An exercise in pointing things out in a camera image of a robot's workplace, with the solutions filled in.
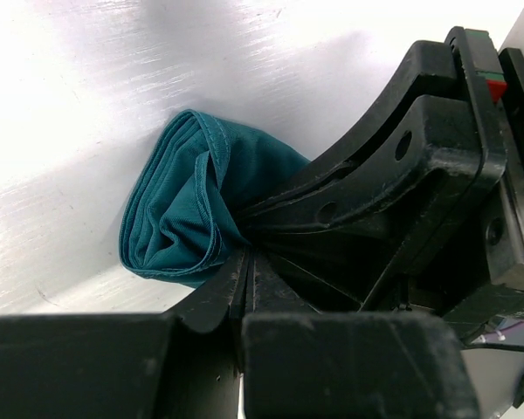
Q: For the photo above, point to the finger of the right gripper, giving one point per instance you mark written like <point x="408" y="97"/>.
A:
<point x="425" y="175"/>
<point x="427" y="68"/>

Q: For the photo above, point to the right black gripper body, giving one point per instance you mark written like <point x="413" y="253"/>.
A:
<point x="478" y="275"/>

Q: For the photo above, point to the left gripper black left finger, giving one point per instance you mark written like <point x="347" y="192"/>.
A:
<point x="182" y="363"/>

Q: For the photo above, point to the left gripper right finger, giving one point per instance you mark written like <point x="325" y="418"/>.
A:
<point x="299" y="363"/>

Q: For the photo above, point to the teal cloth napkin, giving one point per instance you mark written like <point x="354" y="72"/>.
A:
<point x="178" y="225"/>

